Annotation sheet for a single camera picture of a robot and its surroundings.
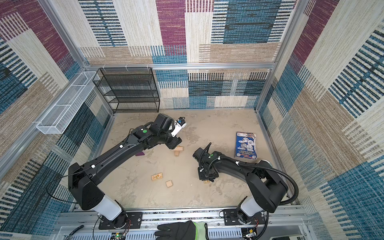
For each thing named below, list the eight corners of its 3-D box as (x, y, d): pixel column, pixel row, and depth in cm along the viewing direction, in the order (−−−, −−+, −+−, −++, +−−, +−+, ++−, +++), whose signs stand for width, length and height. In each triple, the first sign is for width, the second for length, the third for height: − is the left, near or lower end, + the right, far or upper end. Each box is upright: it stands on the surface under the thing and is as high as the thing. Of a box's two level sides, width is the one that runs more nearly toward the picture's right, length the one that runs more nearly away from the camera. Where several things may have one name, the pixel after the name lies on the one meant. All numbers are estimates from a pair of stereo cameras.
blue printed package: (234, 157, 97) (235, 155, 94) (235, 133, 109) (236, 130, 106) (255, 161, 95) (257, 158, 92) (254, 136, 107) (255, 133, 104)
